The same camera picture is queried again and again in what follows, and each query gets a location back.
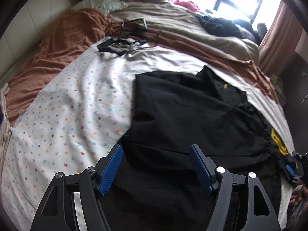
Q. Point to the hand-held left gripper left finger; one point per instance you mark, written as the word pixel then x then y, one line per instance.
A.
pixel 109 170

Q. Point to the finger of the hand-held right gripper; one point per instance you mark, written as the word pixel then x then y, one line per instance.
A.
pixel 289 169

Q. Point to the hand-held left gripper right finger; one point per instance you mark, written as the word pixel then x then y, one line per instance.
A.
pixel 201 168

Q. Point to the black pants with yellow trim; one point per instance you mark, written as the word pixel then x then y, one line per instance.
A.
pixel 187 115

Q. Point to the dark grey clothes pile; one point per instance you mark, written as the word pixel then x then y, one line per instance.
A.
pixel 247 32

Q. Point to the black clothes pile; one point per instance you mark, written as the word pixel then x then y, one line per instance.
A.
pixel 216 24

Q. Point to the person's right hand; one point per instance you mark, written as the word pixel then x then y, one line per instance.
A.
pixel 299 202

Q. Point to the white floral bed sheet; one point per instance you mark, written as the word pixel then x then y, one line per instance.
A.
pixel 72 115

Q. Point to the white box with green item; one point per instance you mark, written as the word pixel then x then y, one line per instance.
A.
pixel 276 84

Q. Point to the white cloth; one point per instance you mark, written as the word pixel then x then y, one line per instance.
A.
pixel 4 120

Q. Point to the orange-brown blanket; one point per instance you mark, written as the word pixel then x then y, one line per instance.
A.
pixel 60 41

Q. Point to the grey rounded object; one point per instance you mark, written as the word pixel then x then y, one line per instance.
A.
pixel 262 28

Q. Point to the beige duvet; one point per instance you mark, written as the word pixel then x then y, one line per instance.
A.
pixel 180 24

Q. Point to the red cloth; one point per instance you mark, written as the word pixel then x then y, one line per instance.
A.
pixel 187 4

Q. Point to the pale green pillow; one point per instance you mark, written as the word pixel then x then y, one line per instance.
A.
pixel 101 4

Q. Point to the white padded headboard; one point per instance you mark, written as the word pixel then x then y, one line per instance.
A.
pixel 26 26

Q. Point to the window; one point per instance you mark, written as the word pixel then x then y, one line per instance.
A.
pixel 243 2

